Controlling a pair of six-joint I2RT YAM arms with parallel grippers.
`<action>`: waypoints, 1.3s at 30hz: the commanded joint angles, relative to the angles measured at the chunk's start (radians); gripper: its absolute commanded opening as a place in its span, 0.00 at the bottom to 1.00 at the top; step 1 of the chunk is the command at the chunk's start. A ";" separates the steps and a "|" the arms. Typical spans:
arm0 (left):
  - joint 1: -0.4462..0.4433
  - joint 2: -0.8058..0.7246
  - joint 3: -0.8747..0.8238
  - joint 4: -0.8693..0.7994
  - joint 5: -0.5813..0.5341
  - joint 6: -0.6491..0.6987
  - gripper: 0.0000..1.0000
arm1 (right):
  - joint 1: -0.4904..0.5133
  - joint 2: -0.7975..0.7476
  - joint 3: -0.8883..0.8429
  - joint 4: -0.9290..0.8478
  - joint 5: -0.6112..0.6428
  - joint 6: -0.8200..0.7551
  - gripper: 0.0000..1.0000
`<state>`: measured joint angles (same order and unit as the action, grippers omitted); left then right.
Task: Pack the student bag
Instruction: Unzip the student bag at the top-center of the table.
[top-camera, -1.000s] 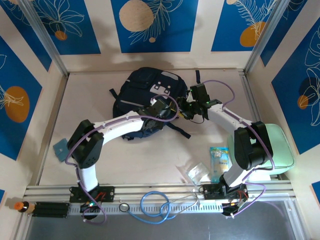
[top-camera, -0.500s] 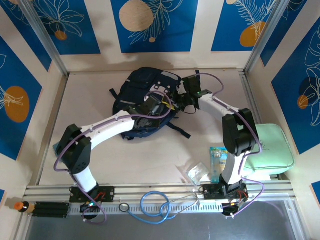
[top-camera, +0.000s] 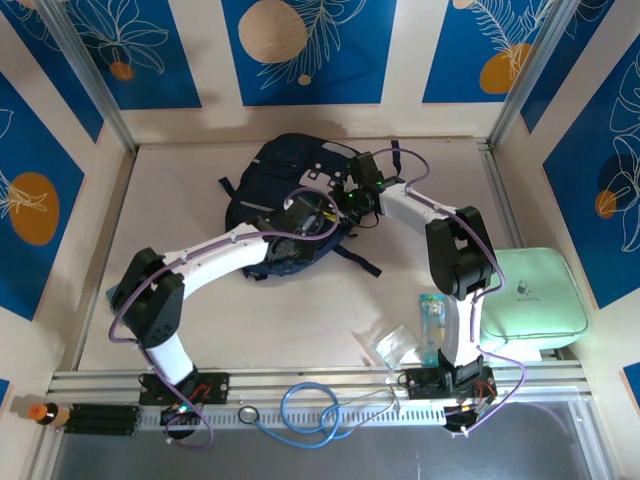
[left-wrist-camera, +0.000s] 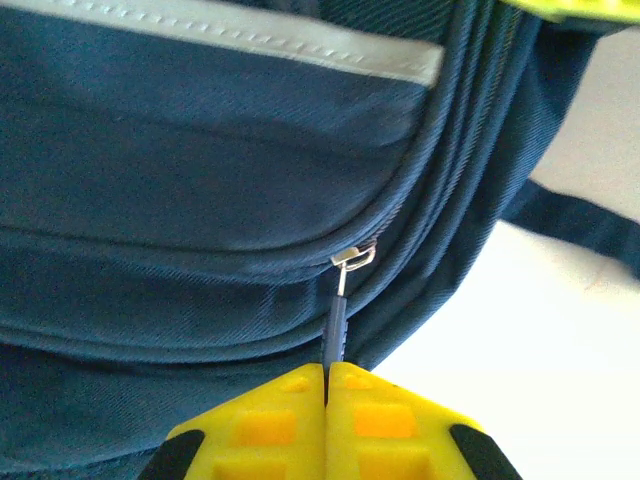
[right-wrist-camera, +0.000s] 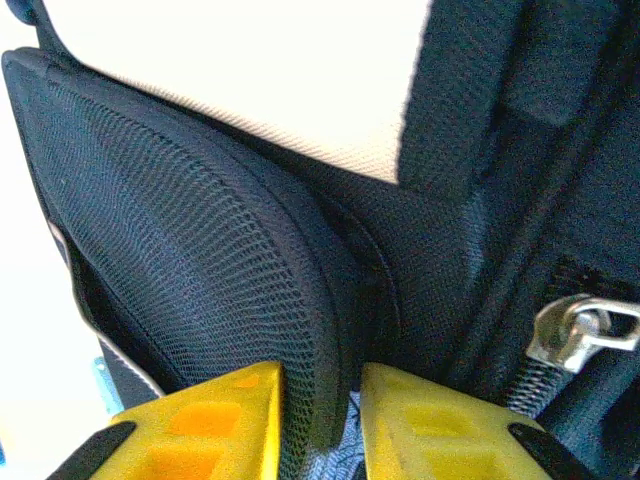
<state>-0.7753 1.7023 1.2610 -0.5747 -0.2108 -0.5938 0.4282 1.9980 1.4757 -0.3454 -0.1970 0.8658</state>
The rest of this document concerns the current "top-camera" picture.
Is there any aluminium table rail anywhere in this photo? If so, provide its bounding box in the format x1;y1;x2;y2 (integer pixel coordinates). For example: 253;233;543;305
47;367;589;436

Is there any blue floral wall poster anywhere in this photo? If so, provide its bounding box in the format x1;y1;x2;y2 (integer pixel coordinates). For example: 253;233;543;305
422;0;576;105
64;0;202;111
0;0;106;146
542;49;640;309
519;0;616;134
0;69;86;321
222;0;399;107

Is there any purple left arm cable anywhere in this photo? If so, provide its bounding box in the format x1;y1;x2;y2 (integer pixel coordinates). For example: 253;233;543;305
108;187;346;449

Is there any mint green zip case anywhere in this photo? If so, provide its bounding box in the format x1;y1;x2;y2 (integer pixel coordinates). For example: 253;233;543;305
479;247;592;351

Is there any grey slotted cable duct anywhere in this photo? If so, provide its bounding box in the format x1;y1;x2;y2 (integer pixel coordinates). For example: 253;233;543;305
139;403;447;431

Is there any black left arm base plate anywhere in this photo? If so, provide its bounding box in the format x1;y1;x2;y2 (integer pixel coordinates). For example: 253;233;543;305
138;372;231;406

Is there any navy blue backpack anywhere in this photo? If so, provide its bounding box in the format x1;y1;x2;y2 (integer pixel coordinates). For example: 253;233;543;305
217;132;405;281

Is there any blue stethoscope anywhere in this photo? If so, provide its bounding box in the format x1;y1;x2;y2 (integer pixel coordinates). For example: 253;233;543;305
237;380;401;449

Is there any aluminium frame post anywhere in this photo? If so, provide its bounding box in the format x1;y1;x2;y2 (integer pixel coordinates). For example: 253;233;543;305
37;0;139;154
487;0;576;146

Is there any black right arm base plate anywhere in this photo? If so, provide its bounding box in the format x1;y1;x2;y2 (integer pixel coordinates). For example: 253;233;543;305
405;367;496;401

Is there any brown bottle orange cap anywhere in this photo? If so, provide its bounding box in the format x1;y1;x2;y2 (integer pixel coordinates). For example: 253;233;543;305
27;402;71;427

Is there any black ribbed block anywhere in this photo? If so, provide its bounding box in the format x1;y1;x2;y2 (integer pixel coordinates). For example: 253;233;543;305
64;403;141;437

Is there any light blue snack packet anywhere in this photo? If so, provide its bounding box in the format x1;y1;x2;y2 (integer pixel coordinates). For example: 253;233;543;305
418;293;450;367

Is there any clear plastic bag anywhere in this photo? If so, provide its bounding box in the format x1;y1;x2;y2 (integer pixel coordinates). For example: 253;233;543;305
349;323;422;372

